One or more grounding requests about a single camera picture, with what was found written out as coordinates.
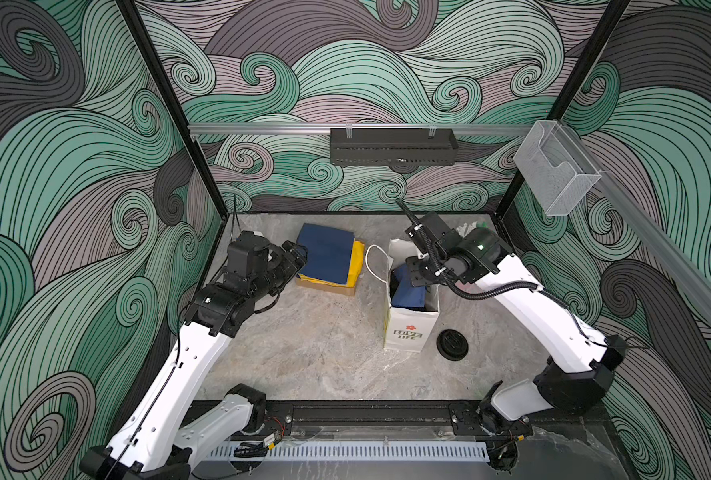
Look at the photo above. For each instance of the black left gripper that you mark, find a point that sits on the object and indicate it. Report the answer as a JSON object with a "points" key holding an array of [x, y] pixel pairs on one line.
{"points": [[298, 260]]}

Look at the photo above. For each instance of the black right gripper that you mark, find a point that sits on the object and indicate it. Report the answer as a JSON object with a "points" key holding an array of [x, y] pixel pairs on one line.
{"points": [[414, 263]]}

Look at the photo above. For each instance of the brown cardboard napkin box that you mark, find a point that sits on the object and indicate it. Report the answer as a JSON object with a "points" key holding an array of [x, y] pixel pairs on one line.
{"points": [[333, 289]]}

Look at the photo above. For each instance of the white paper takeout bag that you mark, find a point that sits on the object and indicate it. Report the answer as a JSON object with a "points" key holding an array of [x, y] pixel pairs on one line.
{"points": [[403, 330]]}

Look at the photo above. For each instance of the navy blue napkin stack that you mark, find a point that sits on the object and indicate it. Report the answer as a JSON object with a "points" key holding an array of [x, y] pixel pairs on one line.
{"points": [[329, 252]]}

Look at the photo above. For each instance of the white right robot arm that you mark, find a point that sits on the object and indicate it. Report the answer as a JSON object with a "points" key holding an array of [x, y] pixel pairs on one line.
{"points": [[582, 360]]}

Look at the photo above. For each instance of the white slotted cable duct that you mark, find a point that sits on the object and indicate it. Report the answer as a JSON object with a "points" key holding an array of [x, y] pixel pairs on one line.
{"points": [[440, 451]]}

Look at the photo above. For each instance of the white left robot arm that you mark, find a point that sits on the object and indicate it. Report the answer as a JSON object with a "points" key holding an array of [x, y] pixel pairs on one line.
{"points": [[156, 442]]}

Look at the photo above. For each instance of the clear acrylic wall holder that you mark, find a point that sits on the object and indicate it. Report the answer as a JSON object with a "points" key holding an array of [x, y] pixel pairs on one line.
{"points": [[557, 167]]}

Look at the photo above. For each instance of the black wall shelf tray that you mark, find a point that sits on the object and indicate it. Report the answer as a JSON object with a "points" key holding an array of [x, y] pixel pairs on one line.
{"points": [[392, 146]]}

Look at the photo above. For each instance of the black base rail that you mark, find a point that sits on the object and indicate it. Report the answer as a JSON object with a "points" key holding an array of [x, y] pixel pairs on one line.
{"points": [[462, 417]]}

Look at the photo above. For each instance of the stack of black lids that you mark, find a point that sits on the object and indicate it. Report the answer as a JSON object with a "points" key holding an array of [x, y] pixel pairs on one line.
{"points": [[452, 345]]}

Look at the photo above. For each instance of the white wrapped straw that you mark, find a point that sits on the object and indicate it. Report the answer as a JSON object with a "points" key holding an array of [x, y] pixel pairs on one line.
{"points": [[467, 228]]}

